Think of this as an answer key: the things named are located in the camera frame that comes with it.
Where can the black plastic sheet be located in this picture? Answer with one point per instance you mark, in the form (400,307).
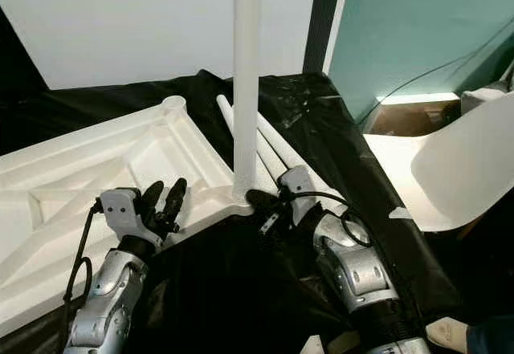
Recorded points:
(233,290)

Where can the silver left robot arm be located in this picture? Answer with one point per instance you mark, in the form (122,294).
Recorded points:
(108,298)

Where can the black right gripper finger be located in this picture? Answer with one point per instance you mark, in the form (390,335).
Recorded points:
(263,200)

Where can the person's blue sleeved forearm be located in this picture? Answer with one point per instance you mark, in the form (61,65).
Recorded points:
(494,338)

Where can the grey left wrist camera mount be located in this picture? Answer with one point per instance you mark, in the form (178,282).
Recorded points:
(124,209)

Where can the large white board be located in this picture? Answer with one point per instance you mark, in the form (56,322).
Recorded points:
(128,25)

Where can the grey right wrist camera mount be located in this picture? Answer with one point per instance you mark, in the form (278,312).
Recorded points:
(295,181)

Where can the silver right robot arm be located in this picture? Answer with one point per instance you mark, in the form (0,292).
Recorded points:
(357,270)

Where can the white plastic shell chair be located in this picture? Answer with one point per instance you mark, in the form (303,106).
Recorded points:
(466,169)

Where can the white plastic table top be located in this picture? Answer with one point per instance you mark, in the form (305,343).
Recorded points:
(64,201)

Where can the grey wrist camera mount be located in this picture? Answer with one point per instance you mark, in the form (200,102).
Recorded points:
(295,181)
(124,209)

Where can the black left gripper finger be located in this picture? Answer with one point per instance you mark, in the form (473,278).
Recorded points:
(176,197)
(150,196)

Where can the person's white gloved hand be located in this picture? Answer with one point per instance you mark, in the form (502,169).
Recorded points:
(448,334)

